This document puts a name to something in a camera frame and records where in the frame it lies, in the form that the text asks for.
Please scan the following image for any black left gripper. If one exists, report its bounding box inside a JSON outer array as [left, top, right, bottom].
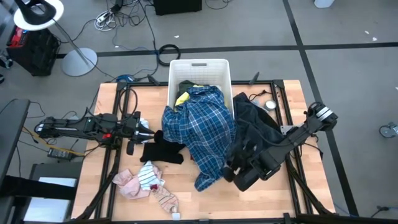
[[126, 111, 155, 156]]

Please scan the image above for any black garment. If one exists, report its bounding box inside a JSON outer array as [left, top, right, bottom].
[[139, 129, 185, 165]]

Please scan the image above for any dark navy jacket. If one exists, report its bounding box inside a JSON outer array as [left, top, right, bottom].
[[230, 91, 286, 170]]

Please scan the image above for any blue plaid flannel shirt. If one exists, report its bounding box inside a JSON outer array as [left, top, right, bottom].
[[161, 85, 238, 192]]

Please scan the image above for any yellow shirt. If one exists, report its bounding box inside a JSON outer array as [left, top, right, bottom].
[[174, 83, 206, 109]]

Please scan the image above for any dark green sweater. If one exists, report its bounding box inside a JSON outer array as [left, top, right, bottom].
[[178, 79, 200, 94]]

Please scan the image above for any white striped maroon-toe sock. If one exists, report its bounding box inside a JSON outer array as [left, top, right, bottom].
[[137, 160, 163, 192]]

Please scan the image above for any dusty pink garment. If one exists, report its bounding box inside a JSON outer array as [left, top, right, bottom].
[[112, 168, 153, 200]]

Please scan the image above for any white plastic laundry basket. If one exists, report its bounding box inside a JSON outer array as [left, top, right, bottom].
[[167, 58, 235, 125]]

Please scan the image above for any black power brick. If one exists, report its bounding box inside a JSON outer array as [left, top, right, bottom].
[[47, 147, 76, 161]]

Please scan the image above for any white floor stand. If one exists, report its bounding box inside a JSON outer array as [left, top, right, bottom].
[[13, 0, 98, 77]]

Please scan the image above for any black beam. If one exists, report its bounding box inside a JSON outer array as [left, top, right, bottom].
[[0, 175, 78, 201]]

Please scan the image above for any grey cabinet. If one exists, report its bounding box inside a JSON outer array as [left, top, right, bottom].
[[23, 161, 83, 224]]

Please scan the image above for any black box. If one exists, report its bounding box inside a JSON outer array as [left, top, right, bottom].
[[153, 0, 203, 16]]

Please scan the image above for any black desk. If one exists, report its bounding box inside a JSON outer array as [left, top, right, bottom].
[[0, 98, 31, 187]]

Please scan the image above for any black equipment crate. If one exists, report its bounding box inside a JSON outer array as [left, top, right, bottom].
[[6, 27, 61, 77]]

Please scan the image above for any grey caster wheel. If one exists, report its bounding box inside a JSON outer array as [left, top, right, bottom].
[[379, 122, 398, 139]]

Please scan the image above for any red box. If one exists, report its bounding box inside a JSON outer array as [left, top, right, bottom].
[[8, 26, 28, 47]]

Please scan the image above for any black looped device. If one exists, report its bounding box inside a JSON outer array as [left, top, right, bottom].
[[14, 0, 57, 26]]

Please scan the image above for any white floor object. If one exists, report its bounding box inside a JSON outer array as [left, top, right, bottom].
[[313, 0, 336, 9]]

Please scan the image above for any left arm cable loop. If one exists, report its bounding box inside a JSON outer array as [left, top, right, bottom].
[[119, 87, 138, 116]]

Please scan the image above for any blue cable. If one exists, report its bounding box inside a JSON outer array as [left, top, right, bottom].
[[117, 73, 136, 83]]

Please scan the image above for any thin orange-brown cable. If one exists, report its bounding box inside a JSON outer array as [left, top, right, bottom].
[[248, 89, 273, 102]]

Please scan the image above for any yellow floor cable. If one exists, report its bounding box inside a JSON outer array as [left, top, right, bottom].
[[22, 126, 85, 156]]

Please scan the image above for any black aluminium table frame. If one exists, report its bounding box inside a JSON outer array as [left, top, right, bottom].
[[73, 71, 336, 224]]

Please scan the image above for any black coiled cable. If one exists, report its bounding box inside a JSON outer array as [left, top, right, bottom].
[[157, 44, 182, 67]]

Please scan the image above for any white cable bundle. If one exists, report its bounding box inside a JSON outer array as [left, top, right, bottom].
[[94, 10, 118, 32]]

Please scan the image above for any black plug cable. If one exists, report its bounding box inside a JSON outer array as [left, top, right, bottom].
[[371, 205, 391, 218]]

